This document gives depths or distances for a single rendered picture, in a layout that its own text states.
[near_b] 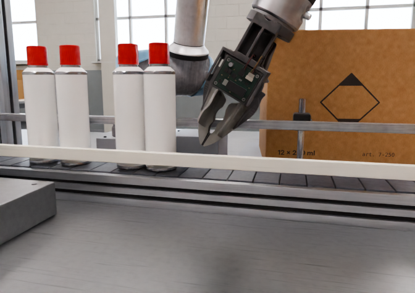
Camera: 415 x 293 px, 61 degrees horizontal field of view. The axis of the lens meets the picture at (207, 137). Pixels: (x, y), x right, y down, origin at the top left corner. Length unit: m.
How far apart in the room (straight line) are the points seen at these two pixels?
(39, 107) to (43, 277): 0.34
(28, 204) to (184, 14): 0.62
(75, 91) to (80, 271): 0.32
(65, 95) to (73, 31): 6.53
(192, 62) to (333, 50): 0.40
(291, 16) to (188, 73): 0.52
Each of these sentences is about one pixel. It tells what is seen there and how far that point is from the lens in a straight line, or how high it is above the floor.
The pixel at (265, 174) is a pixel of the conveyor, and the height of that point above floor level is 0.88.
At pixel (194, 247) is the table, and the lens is 0.44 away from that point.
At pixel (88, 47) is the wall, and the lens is 6.97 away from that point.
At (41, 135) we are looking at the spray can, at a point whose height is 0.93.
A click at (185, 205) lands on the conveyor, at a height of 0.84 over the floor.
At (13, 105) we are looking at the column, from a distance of 0.94.
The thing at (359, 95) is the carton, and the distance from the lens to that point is 0.73.
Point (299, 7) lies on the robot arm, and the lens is 0.51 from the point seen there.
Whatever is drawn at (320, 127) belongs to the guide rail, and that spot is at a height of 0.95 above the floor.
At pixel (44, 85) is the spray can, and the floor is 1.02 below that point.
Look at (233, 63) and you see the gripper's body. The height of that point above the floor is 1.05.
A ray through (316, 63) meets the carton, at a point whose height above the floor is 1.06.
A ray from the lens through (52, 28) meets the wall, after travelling 7.42.
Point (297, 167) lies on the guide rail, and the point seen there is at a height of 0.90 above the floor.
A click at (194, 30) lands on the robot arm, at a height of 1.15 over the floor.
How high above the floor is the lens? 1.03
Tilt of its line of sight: 9 degrees down
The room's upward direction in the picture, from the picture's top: straight up
